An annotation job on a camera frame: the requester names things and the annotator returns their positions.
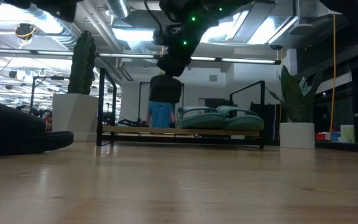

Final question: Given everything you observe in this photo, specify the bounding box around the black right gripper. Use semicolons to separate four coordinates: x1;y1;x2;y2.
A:
155;37;198;78

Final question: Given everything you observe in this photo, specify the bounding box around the green rubber slide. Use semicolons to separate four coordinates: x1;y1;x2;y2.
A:
215;105;265;132
175;106;227;130

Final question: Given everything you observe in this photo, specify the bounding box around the black background monitor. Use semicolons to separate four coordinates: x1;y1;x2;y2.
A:
203;98;230;109

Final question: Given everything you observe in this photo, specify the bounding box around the hanging linear ceiling light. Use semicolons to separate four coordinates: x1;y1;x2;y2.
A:
97;52;282;65

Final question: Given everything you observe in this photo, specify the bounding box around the green cactus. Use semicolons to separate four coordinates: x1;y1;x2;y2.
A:
67;30;97;96

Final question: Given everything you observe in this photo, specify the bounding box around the white hexagonal plant pot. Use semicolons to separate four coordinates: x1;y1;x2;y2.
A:
52;93;99;142

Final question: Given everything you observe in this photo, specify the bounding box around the green leafy plant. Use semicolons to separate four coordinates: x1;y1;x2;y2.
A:
265;64;324;124

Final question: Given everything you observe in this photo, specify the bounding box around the white round plant pot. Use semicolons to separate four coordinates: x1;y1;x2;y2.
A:
279;121;316;149

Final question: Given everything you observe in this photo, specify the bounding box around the pale small container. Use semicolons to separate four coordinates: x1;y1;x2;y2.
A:
339;124;356;144

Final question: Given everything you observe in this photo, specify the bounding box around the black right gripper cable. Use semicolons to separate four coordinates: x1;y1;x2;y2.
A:
143;0;165;35

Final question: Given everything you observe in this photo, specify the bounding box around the wooden shelf with black frame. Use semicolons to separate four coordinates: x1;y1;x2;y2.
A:
96;67;265;149

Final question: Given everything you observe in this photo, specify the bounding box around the yellow ceiling cable reel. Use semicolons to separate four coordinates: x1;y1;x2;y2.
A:
13;22;37;41

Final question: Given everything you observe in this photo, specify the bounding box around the yellow cable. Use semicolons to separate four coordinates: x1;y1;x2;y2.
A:
328;14;337;138

